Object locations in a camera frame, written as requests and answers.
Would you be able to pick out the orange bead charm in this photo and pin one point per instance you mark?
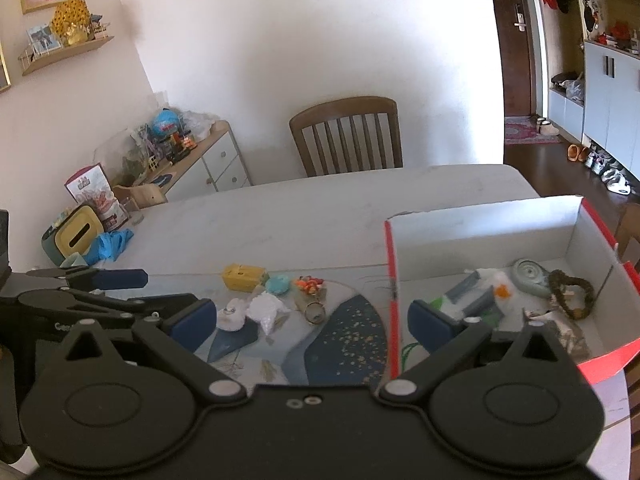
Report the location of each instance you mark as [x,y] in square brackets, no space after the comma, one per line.
[309,284]

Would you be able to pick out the dark brown door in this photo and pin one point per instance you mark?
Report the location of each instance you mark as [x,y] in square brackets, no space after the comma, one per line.
[517,75]

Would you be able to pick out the sauce jar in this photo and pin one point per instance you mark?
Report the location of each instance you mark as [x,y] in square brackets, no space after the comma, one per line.
[186,139]

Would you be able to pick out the beige slippers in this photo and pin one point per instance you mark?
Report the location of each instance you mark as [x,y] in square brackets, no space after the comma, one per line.
[545,126]

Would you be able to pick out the grey plastic bag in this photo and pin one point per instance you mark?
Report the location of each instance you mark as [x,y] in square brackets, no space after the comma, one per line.
[572,89]

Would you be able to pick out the row of white sneakers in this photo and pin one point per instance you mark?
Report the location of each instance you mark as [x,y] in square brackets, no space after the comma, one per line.
[612,175]

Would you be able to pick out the blue globe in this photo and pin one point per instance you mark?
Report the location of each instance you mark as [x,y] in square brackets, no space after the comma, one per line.
[165,122]

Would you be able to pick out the brown wooden chair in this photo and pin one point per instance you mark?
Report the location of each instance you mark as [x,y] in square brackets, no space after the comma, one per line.
[345,110]

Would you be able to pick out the golden ornament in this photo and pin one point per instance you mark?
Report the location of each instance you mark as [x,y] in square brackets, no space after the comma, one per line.
[72,22]

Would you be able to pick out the white sideboard with wooden top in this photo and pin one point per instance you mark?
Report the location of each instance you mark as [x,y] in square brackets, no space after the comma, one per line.
[220,160]

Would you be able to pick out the wooden wall shelf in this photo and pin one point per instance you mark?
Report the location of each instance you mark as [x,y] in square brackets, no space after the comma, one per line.
[65,57]

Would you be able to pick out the blue patterned placemat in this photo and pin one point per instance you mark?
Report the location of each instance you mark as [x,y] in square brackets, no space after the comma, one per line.
[345,345]

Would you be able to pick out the black and white wall decoration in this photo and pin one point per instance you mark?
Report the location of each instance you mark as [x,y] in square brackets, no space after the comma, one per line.
[591,17]

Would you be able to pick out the grey-green correction tape dispenser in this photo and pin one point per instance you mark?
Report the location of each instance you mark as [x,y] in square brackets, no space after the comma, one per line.
[531,276]

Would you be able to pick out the small photo frame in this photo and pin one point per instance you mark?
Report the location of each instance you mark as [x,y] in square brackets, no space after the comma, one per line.
[42,39]

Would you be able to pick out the clear drinking glass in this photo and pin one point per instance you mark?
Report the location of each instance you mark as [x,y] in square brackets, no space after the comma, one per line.
[132,211]

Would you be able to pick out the orange slippers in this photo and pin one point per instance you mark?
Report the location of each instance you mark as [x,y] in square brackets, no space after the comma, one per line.
[578,152]

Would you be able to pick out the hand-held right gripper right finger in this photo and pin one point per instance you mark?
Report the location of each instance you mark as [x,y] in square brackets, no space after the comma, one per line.
[427,325]

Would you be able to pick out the small yellow box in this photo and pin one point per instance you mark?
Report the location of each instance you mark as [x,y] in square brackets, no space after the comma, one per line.
[245,277]

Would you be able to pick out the green plant in clear wrap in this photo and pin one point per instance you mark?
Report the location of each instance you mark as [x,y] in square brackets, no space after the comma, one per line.
[127,155]

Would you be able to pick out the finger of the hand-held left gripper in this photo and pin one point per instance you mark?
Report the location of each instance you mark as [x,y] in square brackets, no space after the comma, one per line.
[122,278]
[160,305]

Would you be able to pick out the red patterned doormat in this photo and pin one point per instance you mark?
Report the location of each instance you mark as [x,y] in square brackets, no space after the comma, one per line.
[520,132]

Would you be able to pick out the red printed carton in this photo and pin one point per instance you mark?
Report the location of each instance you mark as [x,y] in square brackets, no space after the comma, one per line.
[95,195]

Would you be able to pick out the wooden holder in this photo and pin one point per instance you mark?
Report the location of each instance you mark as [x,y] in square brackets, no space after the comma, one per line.
[145,195]

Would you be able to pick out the yellow and teal tissue box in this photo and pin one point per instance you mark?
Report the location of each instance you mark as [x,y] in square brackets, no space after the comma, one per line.
[75,232]

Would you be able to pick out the white and green packet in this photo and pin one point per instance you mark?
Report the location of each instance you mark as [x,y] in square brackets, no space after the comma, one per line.
[492,316]

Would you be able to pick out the white wall cabinet unit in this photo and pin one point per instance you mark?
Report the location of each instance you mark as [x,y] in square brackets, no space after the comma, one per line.
[605,105]

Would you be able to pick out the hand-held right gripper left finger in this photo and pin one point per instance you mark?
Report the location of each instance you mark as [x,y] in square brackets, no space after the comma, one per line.
[192,320]

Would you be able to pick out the red cardboard box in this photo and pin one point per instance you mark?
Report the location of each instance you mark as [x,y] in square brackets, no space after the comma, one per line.
[500,230]

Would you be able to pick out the small teal item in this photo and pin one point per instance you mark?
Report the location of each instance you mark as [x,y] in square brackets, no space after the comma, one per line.
[278,285]

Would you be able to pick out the blue cloth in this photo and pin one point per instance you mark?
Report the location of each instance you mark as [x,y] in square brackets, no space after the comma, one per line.
[110,245]

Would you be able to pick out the red decoration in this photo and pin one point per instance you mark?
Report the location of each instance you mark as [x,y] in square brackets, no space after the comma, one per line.
[617,32]

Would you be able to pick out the crumpled clear plastic bag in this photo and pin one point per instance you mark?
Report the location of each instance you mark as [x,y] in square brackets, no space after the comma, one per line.
[200,122]

